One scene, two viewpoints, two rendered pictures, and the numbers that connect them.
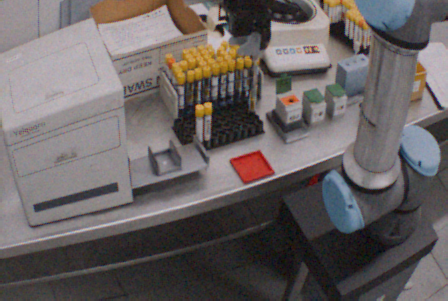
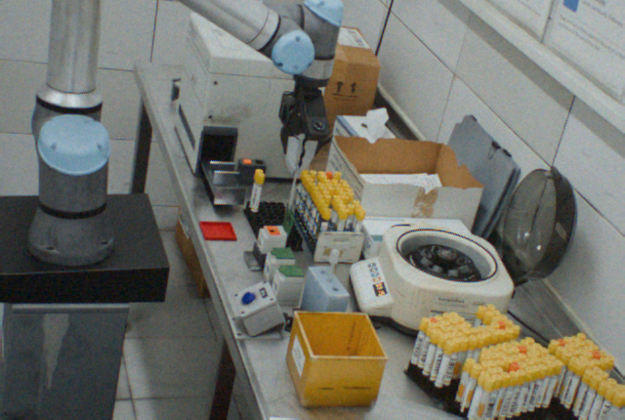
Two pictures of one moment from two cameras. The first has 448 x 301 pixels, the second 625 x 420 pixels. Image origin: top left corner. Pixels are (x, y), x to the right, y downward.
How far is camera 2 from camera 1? 244 cm
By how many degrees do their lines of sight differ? 77
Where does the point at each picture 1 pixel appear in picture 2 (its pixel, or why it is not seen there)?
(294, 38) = (386, 264)
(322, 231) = not seen: hidden behind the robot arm
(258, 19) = (288, 110)
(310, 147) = (232, 268)
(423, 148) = (67, 129)
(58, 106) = (203, 32)
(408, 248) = (13, 245)
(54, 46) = not seen: hidden behind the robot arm
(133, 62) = (336, 160)
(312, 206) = (126, 203)
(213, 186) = (202, 211)
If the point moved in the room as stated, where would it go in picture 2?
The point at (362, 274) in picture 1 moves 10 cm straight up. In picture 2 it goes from (12, 211) to (15, 163)
